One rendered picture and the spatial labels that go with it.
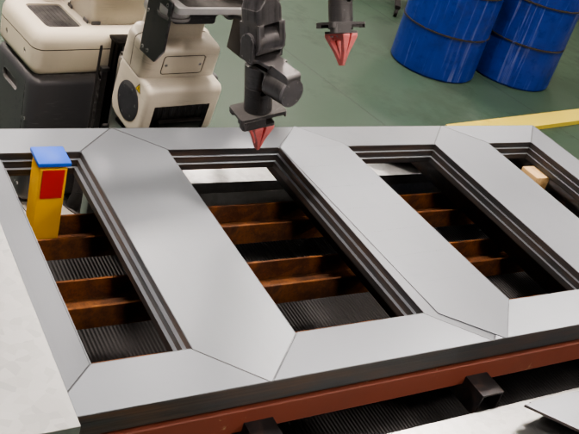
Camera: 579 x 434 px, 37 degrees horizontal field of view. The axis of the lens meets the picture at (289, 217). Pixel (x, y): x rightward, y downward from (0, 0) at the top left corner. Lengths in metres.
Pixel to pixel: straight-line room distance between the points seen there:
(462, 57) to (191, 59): 3.10
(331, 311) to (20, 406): 1.17
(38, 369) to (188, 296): 0.49
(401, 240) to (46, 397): 0.96
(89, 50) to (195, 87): 0.33
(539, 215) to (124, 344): 0.96
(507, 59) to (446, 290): 3.89
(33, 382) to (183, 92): 1.37
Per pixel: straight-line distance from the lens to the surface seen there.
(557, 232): 1.98
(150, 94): 2.15
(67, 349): 1.26
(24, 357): 0.96
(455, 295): 1.61
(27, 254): 1.42
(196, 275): 1.44
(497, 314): 1.61
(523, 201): 2.05
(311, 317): 1.93
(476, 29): 5.10
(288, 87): 1.64
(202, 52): 2.22
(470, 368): 1.57
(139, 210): 1.56
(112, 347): 1.73
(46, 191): 1.63
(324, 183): 1.81
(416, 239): 1.73
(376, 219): 1.74
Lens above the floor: 1.70
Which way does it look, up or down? 31 degrees down
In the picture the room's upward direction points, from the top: 17 degrees clockwise
